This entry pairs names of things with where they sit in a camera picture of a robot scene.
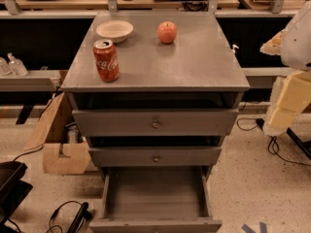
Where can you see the red apple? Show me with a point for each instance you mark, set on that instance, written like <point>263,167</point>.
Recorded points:
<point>167,32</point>

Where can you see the black power adapter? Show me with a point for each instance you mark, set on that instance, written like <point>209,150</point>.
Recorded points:
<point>260,122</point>

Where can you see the grey top drawer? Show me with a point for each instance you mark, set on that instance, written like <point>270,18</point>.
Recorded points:
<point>197,122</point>

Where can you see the grey middle drawer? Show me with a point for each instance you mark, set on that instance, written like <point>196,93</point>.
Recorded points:
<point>154,156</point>

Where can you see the cardboard box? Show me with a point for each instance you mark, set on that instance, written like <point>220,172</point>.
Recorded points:
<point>60,157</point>

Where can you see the red coke can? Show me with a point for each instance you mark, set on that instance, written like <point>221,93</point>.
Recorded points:
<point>106,60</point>

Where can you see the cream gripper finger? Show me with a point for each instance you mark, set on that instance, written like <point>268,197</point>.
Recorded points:
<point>296,92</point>
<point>277,121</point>

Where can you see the grey drawer cabinet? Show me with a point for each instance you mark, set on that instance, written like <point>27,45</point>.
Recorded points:
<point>197,71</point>

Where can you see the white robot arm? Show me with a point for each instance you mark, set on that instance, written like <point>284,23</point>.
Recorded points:
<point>293,44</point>

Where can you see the clear sanitizer bottle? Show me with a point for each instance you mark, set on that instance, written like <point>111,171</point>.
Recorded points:
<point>17,67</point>

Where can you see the white bowl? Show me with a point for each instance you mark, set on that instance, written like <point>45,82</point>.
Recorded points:
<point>115,30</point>

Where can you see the grey open bottom drawer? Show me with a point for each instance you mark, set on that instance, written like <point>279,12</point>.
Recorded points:
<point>155,200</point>

